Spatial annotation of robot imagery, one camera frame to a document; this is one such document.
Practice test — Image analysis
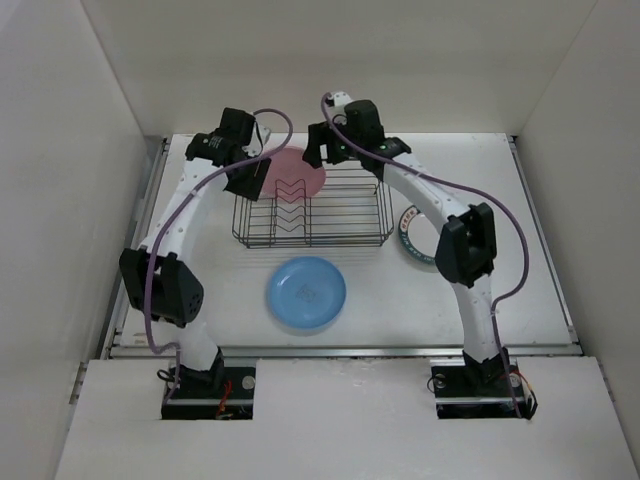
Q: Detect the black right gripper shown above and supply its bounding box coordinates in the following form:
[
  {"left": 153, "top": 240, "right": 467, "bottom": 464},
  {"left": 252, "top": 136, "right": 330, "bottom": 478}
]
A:
[{"left": 303, "top": 117, "right": 364, "bottom": 168}]

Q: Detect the grey wire dish rack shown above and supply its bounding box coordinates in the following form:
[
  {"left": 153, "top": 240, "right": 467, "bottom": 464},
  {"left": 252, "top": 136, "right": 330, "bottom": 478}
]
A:
[{"left": 232, "top": 161, "right": 394, "bottom": 248}]

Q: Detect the blue plastic plate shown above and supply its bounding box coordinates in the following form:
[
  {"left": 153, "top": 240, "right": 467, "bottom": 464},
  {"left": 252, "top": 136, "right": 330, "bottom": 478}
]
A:
[{"left": 266, "top": 256, "right": 347, "bottom": 335}]

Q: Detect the white plate green lettered rim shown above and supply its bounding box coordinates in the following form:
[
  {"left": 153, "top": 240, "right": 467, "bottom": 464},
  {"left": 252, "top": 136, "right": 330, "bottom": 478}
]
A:
[{"left": 397, "top": 212, "right": 438, "bottom": 273}]

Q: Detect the white plate orange sunburst pattern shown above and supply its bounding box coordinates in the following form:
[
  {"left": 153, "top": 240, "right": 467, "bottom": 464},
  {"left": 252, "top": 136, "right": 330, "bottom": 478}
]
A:
[{"left": 399, "top": 205, "right": 421, "bottom": 231}]

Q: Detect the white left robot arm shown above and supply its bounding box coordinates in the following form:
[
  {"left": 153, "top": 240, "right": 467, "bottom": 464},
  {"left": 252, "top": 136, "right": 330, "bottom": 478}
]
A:
[{"left": 119, "top": 107, "right": 274, "bottom": 397}]

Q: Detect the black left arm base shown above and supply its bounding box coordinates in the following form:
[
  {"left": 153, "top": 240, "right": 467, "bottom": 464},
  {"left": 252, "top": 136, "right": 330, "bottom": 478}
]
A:
[{"left": 156, "top": 366, "right": 257, "bottom": 421}]

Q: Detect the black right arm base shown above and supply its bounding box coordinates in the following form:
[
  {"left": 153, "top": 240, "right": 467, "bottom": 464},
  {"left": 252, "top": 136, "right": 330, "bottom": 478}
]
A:
[{"left": 427, "top": 353, "right": 538, "bottom": 420}]

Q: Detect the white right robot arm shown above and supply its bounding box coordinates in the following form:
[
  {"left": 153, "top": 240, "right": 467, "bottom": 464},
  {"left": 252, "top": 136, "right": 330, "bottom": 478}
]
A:
[{"left": 303, "top": 91, "right": 508, "bottom": 394}]

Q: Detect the pink plastic plate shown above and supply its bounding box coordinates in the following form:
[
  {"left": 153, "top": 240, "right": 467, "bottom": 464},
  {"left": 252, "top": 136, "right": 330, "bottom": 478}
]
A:
[{"left": 261, "top": 147, "right": 326, "bottom": 202}]

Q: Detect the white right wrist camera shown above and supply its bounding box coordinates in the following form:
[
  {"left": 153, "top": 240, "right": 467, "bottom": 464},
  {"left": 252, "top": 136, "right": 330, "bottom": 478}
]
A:
[{"left": 321, "top": 91, "right": 353, "bottom": 118}]

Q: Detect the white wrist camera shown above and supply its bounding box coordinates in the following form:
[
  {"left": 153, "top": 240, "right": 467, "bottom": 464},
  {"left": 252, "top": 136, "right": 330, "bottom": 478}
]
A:
[
  {"left": 245, "top": 122, "right": 271, "bottom": 157},
  {"left": 321, "top": 91, "right": 353, "bottom": 118}
]

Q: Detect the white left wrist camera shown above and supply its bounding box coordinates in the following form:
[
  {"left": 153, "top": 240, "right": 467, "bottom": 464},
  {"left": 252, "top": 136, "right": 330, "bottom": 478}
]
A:
[{"left": 245, "top": 122, "right": 271, "bottom": 157}]

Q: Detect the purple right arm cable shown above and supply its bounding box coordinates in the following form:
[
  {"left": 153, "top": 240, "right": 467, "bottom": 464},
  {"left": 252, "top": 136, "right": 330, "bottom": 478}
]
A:
[{"left": 319, "top": 90, "right": 532, "bottom": 419}]

